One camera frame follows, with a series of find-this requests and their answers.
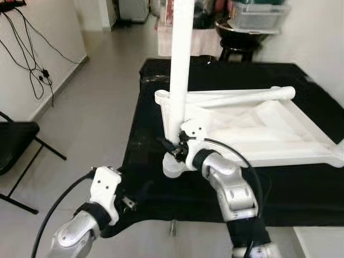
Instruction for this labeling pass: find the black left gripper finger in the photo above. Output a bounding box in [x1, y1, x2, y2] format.
[132, 180, 154, 202]

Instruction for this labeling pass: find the white plastic table leg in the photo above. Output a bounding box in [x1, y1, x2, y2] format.
[166, 0, 196, 135]
[185, 86, 296, 108]

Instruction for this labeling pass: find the white plastic children table top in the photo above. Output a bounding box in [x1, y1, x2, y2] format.
[155, 86, 344, 178]

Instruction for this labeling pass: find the pink tablecloth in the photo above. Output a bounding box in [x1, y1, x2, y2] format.
[157, 24, 224, 59]

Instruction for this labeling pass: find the black folding chair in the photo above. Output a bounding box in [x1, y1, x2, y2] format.
[0, 110, 68, 216]

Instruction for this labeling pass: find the red printed box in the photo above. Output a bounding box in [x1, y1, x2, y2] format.
[164, 0, 174, 26]

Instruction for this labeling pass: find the black wok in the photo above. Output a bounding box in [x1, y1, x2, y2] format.
[215, 19, 267, 46]

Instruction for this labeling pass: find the dark bag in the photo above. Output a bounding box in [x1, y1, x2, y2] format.
[195, 0, 229, 28]

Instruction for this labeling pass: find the white appliance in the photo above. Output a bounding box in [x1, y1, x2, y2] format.
[118, 0, 151, 22]

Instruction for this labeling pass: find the clear plastic storage box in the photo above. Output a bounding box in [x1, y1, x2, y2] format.
[231, 3, 288, 33]

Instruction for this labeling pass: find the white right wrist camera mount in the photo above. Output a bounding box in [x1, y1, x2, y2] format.
[180, 119, 214, 170]

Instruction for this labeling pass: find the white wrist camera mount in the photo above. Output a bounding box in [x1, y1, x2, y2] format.
[180, 119, 214, 170]
[90, 167, 121, 224]

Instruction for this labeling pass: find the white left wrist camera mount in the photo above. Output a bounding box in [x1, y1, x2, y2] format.
[90, 167, 121, 224]

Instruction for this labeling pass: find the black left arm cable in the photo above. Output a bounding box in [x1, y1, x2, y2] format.
[31, 171, 95, 258]

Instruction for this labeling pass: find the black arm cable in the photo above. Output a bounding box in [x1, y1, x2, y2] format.
[202, 138, 264, 216]
[31, 171, 95, 258]

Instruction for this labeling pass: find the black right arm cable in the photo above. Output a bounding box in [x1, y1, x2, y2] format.
[202, 138, 264, 216]

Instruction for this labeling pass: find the black wall cable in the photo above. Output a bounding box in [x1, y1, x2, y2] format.
[0, 5, 87, 105]

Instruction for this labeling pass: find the black wall shelf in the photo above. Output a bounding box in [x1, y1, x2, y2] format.
[0, 0, 26, 12]

